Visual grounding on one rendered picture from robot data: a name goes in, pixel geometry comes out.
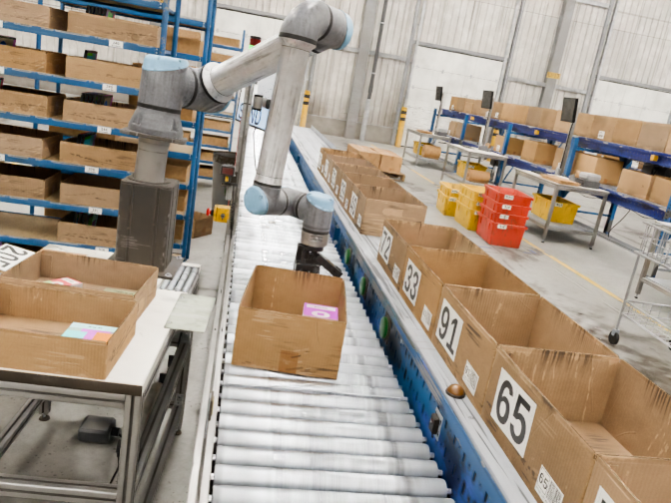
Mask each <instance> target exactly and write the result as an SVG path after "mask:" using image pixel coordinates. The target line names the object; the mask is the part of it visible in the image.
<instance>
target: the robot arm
mask: <svg viewBox="0 0 671 503"><path fill-rule="evenodd" d="M352 33H353V24H352V21H351V19H350V17H349V16H348V15H347V14H346V13H344V11H343V10H339V9H337V8H335V7H332V6H330V5H328V4H326V3H324V2H323V1H320V0H308V1H305V2H302V3H301V4H299V5H298V6H296V7H295V8H294V9H293V10H292V11H291V12H290V13H289V14H288V15H287V17H286V18H285V20H284V22H283V24H282V26H281V29H280V33H278V34H277V35H275V36H273V37H271V38H269V39H267V40H265V41H263V42H261V43H259V44H257V45H255V46H254V47H252V48H250V49H248V50H246V51H244V52H242V53H240V54H238V55H236V56H234V57H232V58H231V59H229V60H227V61H225V62H223V63H221V64H218V63H215V62H211V63H208V64H206V65H204V66H203V67H201V68H193V67H189V62H188V60H184V59H178V58H171V57H165V56H159V55H152V54H148V55H146V56H145V59H144V63H143V66H142V74H141V82H140V89H139V96H138V103H137V109H136V111H135V112H134V114H133V116H132V118H131V120H130V121H129V124H128V129H129V130H131V131H135V132H138V133H143V134H147V135H152V136H157V137H163V138H169V139H177V140H183V135H184V133H183V128H182V123H181V110H182V108H183V109H189V110H194V111H199V112H205V113H208V114H218V113H221V112H223V111H225V110H226V109H227V108H228V107H229V105H230V104H231V102H232V100H231V99H232V98H233V96H234V93H235V92H237V91H240V90H242V89H244V88H246V87H248V86H250V85H252V84H254V83H256V82H259V81H261V80H263V79H265V78H267V77H269V76H271V75H273V74H276V73H277V74H276V78H275V83H274V88H273V93H272V97H271V102H270V107H269V112H268V117H267V122H266V127H265V132H264V137H263V142H262V147H261V152H260V157H259V162H258V166H257V171H256V176H255V178H254V182H253V185H252V186H250V187H249V188H247V190H246V191H245V194H244V204H245V207H246V209H247V211H248V212H249V213H251V214H252V215H256V216H290V217H293V218H296V219H299V220H302V221H304V222H303V229H302V235H301V242H300V243H298V247H297V253H296V257H295V263H294V270H299V271H306V272H312V273H318V274H320V269H321V268H320V266H323V267H324V268H325V269H326V270H327V271H329V272H330V273H331V275H332V276H336V277H341V276H342V271H341V269H340V267H338V266H337V265H335V264H333V263H332V262H331V261H330V260H329V259H327V258H326V257H325V256H324V255H323V254H321V253H320V252H323V251H324V247H326V246H327V245H328V241H329V235H330V228H331V222H332V216H333V210H334V203H335V200H334V198H333V197H331V196H329V195H327V194H323V193H320V192H308V193H304V192H301V191H298V190H294V189H292V188H290V187H282V180H283V176H284V171H285V166H286V162H287V157H288V152H289V148H290V143H291V138H292V134H293V129H294V124H295V120H296V115H297V110H298V106H299V101H300V96H301V92H302V87H303V82H304V78H305V73H306V68H307V64H308V59H309V57H311V56H313V55H315V54H319V53H321V52H323V51H325V50H328V49H333V50H341V49H343V48H345V47H346V46H347V45H348V43H349V42H350V38H351V37H352ZM295 265H296V269H295Z"/></svg>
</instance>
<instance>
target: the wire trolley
mask: <svg viewBox="0 0 671 503"><path fill-rule="evenodd" d="M642 223H643V224H645V225H647V227H648V226H649V227H651V229H652V227H653V228H655V229H654V232H653V235H652V239H650V240H651V242H649V241H648V239H649V235H650V232H651V229H650V232H649V235H648V238H646V237H647V233H648V230H649V227H648V230H647V227H646V230H647V233H646V230H645V233H646V237H645V238H644V237H639V238H640V239H643V240H644V243H645V241H647V242H649V243H650V245H649V248H648V252H646V251H642V250H643V247H642V250H641V251H640V250H639V251H634V252H635V253H637V259H636V262H635V265H634V267H633V271H632V274H631V277H630V280H629V284H628V287H627V290H626V293H625V297H624V300H623V303H622V307H621V310H620V313H619V316H618V320H617V323H616V326H615V328H613V329H612V331H610V333H609V335H608V340H609V342H610V343H611V344H617V343H618V341H619V331H620V330H619V329H618V327H619V324H620V321H621V318H622V315H624V316H625V317H627V318H628V319H630V320H631V321H632V322H634V323H635V324H637V325H638V326H640V327H641V328H643V329H644V330H646V331H647V332H648V333H650V334H651V335H653V336H654V337H656V338H657V339H659V340H660V341H662V342H663V343H664V344H666V345H667V346H668V348H669V349H670V350H671V339H670V340H669V342H666V339H669V338H671V337H670V336H671V335H668V332H671V328H670V327H668V326H667V325H668V324H664V323H662V322H661V321H662V320H658V319H656V318H659V319H667V320H671V318H668V316H669V313H671V312H670V310H671V305H667V304H659V303H651V302H644V301H636V300H629V299H627V298H628V295H629V292H630V288H631V285H632V282H633V279H634V275H635V272H636V269H637V266H638V263H639V260H640V257H641V256H644V257H646V258H648V259H650V260H652V261H654V262H656V263H658V264H660V265H662V266H664V267H666V268H668V269H670V270H671V266H670V265H671V260H668V259H671V255H668V253H669V251H670V248H671V245H670V244H671V241H668V238H669V235H671V232H669V231H668V229H669V228H671V226H669V225H663V224H656V223H650V222H642ZM654 225H655V226H654ZM656 226H661V227H668V229H667V231H666V230H664V229H662V228H659V227H656ZM656 229H657V230H660V231H659V234H658V237H657V241H656V244H654V243H652V241H653V240H656V239H653V238H654V235H655V231H656ZM661 231H662V232H664V234H665V233H666V236H667V234H669V235H668V238H667V241H665V239H666V236H665V239H664V242H666V244H667V242H670V244H669V247H670V248H669V247H668V249H665V247H666V244H665V247H664V250H667V252H668V253H666V254H664V250H663V253H662V254H661V252H660V253H655V250H656V247H657V246H658V245H657V243H658V241H661V244H662V241H663V237H664V234H663V237H662V240H659V237H660V234H661ZM645 233H644V236H645ZM646 239H647V240H646ZM643 240H642V243H643ZM647 242H646V245H647ZM664 242H663V245H664ZM642 243H641V246H642ZM644 243H643V245H644ZM651 244H654V245H655V247H654V250H653V252H649V251H650V247H651ZM661 244H660V246H658V247H659V250H660V247H661ZM646 245H645V248H646ZM663 245H662V247H661V250H662V248H663ZM641 246H640V248H641ZM645 248H644V250H645ZM659 250H658V252H659ZM646 254H647V255H646ZM651 255H652V257H650V256H651ZM655 257H656V258H655ZM657 257H658V258H657ZM664 257H666V258H664ZM667 257H668V258H667ZM653 258H655V259H653ZM662 258H663V259H662ZM658 259H660V260H659V261H657V260H658ZM661 259H662V260H661ZM666 260H667V261H666ZM662 261H665V262H663V263H661V262H662ZM669 262H670V263H669ZM665 263H669V264H666V265H665ZM626 302H627V303H629V304H630V306H631V305H632V307H629V309H627V308H626V307H627V306H625V305H626ZM631 302H634V303H643V305H644V304H651V305H652V307H653V305H658V306H661V308H662V306H666V307H670V310H669V312H667V313H668V316H667V317H659V315H658V316H651V315H650V313H651V310H652V307H651V310H650V309H644V310H650V313H649V314H648V313H647V312H645V311H643V310H642V309H643V305H642V308H639V307H637V306H636V305H634V303H633V304H632V303H631ZM624 308H626V309H627V310H628V312H623V311H624ZM630 308H632V309H633V308H636V310H637V309H638V310H639V311H640V314H636V310H635V313H633V312H632V309H631V311H630ZM661 308H660V311H659V314H660V312H666V311H661ZM629 311H630V312H632V313H629ZM652 311H658V310H652ZM641 312H642V314H641ZM643 313H644V314H646V315H644V314H643ZM626 314H627V315H626ZM628 315H634V316H638V317H639V316H641V317H642V316H643V317H648V319H647V321H645V320H644V319H646V318H641V317H639V318H640V320H641V319H642V320H644V321H640V320H639V321H638V322H639V323H640V322H646V325H643V326H645V327H643V326H642V324H639V323H638V322H636V321H637V320H633V319H634V318H638V317H634V316H633V317H632V318H633V319H632V318H630V316H628ZM649 317H650V318H652V319H649ZM648 320H655V321H656V322H658V323H655V321H654V324H661V327H659V328H660V330H659V329H657V328H656V327H658V326H654V324H653V325H651V324H650V323H652V322H648ZM647 323H648V324H650V325H651V327H652V329H647V328H646V326H650V325H647ZM662 325H663V326H664V327H662ZM653 327H654V328H656V329H657V330H656V331H659V333H652V330H655V329H653ZM661 328H667V329H668V331H664V332H667V334H665V333H663V332H662V331H663V330H661ZM649 330H651V331H649ZM669 330H670V331H669ZM660 332H662V333H663V334H660ZM655 334H658V336H657V335H655ZM659 335H666V338H662V339H661V337H659ZM667 336H668V337H669V338H667ZM663 339H665V341H664V340H663Z"/></svg>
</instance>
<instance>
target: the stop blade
mask: <svg viewBox="0 0 671 503"><path fill-rule="evenodd" d="M228 386H234V387H245V388H257V389H269V390H280V391H292V392H303V393H315V394H327V395H338V396H350V397H361V398H373V399H385V400H396V401H400V400H401V398H400V397H391V396H380V395H368V394H357V393H345V392H334V391H322V390H311V389H299V388H288V387H276V386H265V385H253V384H242V383H230V382H229V383H228Z"/></svg>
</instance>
